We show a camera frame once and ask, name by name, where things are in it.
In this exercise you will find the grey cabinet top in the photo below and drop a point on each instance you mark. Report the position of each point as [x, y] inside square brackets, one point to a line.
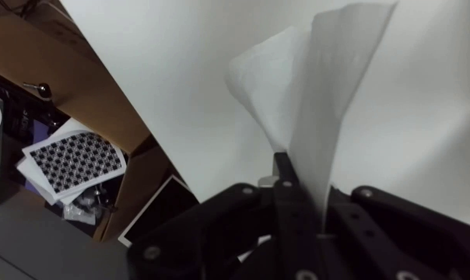
[42, 246]

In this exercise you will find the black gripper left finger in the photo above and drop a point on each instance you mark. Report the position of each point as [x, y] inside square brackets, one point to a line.
[235, 233]

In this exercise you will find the dotted calibration sheet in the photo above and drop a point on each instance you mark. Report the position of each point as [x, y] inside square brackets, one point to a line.
[74, 160]

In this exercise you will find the black board with white rim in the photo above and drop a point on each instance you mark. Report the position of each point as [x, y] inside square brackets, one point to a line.
[159, 212]

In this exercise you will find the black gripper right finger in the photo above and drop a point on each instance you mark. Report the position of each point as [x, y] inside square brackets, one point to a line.
[400, 238]

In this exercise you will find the white tissue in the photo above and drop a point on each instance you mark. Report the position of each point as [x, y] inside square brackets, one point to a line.
[323, 103]

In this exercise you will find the brown cardboard box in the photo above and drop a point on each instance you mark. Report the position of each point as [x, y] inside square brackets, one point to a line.
[74, 82]

